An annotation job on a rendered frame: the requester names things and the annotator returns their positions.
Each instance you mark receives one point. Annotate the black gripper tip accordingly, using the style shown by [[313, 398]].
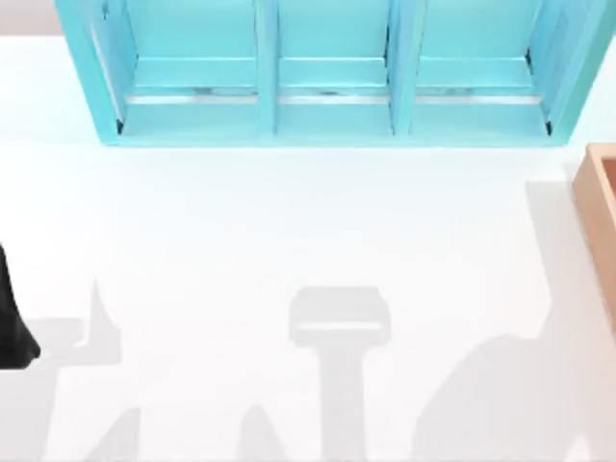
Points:
[[12, 332]]

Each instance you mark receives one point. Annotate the light blue rack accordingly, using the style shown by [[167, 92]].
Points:
[[332, 115]]

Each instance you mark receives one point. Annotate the salmon-coloured shallow box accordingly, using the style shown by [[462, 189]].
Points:
[[596, 202]]

